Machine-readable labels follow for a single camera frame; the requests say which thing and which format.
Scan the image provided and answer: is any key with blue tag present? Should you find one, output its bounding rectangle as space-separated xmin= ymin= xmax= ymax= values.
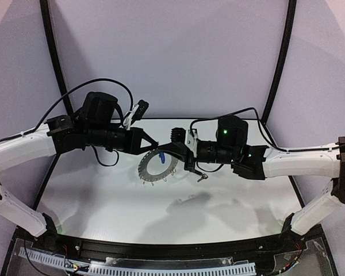
xmin=159 ymin=152 xmax=166 ymax=164

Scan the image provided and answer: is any metal ring plate with keyrings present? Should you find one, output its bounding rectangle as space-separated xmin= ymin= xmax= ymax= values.
xmin=137 ymin=149 xmax=178 ymax=185

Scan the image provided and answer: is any key with black tag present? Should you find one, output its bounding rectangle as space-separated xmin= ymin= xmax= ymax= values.
xmin=193 ymin=171 xmax=208 ymax=182

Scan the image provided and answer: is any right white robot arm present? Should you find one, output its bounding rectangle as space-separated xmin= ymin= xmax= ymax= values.
xmin=158 ymin=115 xmax=345 ymax=237

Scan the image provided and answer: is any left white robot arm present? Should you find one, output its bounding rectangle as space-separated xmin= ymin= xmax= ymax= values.
xmin=0 ymin=92 xmax=158 ymax=237

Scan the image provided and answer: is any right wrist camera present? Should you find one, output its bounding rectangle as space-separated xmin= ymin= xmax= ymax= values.
xmin=170 ymin=128 xmax=186 ymax=144

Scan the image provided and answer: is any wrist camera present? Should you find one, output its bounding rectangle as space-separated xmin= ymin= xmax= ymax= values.
xmin=170 ymin=128 xmax=186 ymax=144
xmin=132 ymin=99 xmax=149 ymax=121

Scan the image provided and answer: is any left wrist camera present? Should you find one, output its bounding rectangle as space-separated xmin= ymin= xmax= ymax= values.
xmin=132 ymin=99 xmax=149 ymax=121

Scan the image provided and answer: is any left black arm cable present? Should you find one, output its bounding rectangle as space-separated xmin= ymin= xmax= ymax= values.
xmin=0 ymin=77 xmax=135 ymax=147

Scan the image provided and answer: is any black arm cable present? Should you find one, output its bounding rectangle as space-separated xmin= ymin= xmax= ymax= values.
xmin=0 ymin=77 xmax=135 ymax=147
xmin=189 ymin=108 xmax=345 ymax=153

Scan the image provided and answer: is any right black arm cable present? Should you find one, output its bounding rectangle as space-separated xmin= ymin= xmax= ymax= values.
xmin=189 ymin=108 xmax=345 ymax=153

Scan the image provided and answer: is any white slotted cable duct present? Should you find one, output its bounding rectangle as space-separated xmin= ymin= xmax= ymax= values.
xmin=14 ymin=247 xmax=256 ymax=276

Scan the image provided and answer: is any black front frame rail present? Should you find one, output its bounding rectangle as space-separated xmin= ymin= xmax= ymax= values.
xmin=57 ymin=235 xmax=285 ymax=260

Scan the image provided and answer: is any left black frame post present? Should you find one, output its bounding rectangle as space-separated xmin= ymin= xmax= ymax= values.
xmin=39 ymin=0 xmax=74 ymax=115

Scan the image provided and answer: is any black frame post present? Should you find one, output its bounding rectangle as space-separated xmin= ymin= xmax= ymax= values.
xmin=261 ymin=0 xmax=297 ymax=125
xmin=39 ymin=0 xmax=74 ymax=115

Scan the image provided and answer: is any right black frame post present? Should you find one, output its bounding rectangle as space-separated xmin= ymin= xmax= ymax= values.
xmin=261 ymin=0 xmax=297 ymax=125

